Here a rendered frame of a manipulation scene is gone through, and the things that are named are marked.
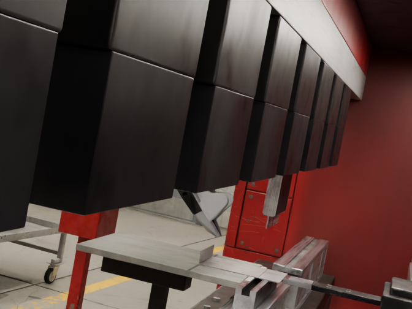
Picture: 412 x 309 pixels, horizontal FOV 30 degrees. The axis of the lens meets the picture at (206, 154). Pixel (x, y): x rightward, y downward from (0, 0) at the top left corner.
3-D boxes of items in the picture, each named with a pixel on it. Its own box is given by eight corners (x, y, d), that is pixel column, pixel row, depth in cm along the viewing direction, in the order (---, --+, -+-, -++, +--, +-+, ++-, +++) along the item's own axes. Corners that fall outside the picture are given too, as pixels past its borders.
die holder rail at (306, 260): (299, 271, 199) (306, 235, 199) (322, 276, 198) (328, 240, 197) (263, 310, 151) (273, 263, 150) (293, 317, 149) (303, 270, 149)
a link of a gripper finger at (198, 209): (199, 211, 120) (173, 162, 121) (190, 216, 120) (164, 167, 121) (206, 209, 124) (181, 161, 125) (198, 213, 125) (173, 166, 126)
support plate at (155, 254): (118, 237, 136) (118, 232, 136) (261, 270, 130) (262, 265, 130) (75, 249, 119) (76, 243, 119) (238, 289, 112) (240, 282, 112)
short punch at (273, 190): (271, 221, 125) (281, 164, 125) (282, 224, 125) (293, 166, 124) (259, 227, 115) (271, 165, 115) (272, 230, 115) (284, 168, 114)
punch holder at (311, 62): (241, 161, 111) (262, 48, 110) (299, 173, 109) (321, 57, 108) (216, 163, 97) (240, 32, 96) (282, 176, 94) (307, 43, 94)
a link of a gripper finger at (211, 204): (240, 224, 119) (211, 172, 121) (208, 242, 121) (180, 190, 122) (244, 222, 123) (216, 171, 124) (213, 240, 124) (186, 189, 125)
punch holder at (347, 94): (299, 157, 169) (312, 83, 168) (337, 165, 167) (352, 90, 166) (289, 158, 155) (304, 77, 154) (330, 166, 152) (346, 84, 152)
